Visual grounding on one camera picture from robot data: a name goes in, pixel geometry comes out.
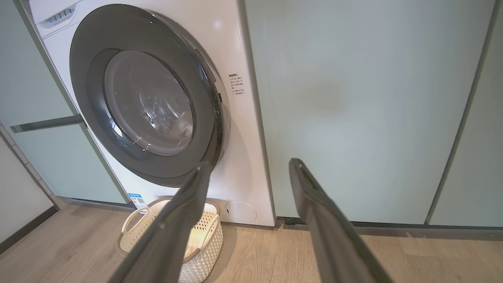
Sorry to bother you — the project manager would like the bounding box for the printed warning text label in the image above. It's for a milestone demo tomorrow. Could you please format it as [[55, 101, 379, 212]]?
[[229, 73, 246, 96]]

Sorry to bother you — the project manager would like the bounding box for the dark wall skirting board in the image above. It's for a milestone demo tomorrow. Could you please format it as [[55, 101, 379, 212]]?
[[0, 204, 59, 254]]

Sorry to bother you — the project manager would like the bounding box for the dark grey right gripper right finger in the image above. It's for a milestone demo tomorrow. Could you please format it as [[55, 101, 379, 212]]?
[[288, 158, 393, 283]]

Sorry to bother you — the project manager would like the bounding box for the white detergent drawer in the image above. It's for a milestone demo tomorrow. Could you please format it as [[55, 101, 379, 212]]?
[[29, 0, 85, 39]]

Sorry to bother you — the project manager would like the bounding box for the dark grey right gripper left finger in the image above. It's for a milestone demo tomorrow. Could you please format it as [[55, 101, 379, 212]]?
[[108, 160, 213, 283]]

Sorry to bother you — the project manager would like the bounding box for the blue energy label sticker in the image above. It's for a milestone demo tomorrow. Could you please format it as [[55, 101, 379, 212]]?
[[128, 193, 147, 209]]

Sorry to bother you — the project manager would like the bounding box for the white front-load washing machine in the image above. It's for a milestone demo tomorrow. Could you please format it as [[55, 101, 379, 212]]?
[[29, 0, 276, 227]]

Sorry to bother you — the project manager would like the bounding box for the dark cabinet plinth strip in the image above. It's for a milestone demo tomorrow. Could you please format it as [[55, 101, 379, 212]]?
[[59, 196, 136, 209], [275, 216, 503, 241]]

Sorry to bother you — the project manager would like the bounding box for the white perforated laundry basket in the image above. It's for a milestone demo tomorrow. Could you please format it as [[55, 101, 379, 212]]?
[[115, 195, 224, 283]]

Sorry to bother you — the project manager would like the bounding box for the dark round washing machine door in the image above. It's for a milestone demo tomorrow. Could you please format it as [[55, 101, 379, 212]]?
[[70, 4, 224, 188]]

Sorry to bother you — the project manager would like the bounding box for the round white filter cover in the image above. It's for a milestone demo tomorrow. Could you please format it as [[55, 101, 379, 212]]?
[[225, 200, 258, 223]]

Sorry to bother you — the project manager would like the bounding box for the pale green cabinet panel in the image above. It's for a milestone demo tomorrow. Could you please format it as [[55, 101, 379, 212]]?
[[10, 122, 128, 205], [428, 0, 503, 228], [0, 0, 78, 127], [244, 0, 496, 225]]

